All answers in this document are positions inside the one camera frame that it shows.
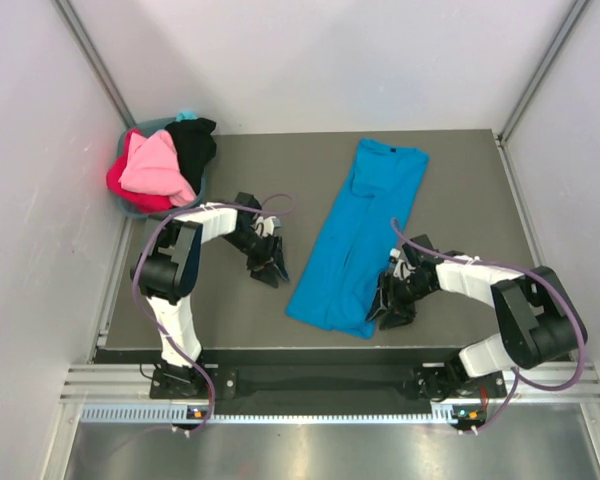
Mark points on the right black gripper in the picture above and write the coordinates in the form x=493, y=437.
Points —
x=386, y=283

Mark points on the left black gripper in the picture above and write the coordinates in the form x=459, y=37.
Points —
x=260, y=266

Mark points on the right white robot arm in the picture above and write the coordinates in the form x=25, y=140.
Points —
x=536, y=319

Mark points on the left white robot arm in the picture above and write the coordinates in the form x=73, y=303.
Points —
x=167, y=271

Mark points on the black t shirt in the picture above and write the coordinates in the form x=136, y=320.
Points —
x=195, y=147

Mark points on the red t shirt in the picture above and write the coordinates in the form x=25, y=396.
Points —
x=142, y=203

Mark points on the pink t shirt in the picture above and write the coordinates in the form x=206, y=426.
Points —
x=152, y=168

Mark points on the blue laundry basket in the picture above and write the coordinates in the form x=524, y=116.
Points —
x=147, y=129

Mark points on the light blue t shirt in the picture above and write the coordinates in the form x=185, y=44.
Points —
x=185, y=116

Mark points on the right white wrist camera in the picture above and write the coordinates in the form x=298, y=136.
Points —
x=399, y=266

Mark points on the grey slotted cable duct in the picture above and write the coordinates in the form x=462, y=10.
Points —
x=190, y=415

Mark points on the aluminium rail frame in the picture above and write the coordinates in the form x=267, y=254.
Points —
x=539, y=435

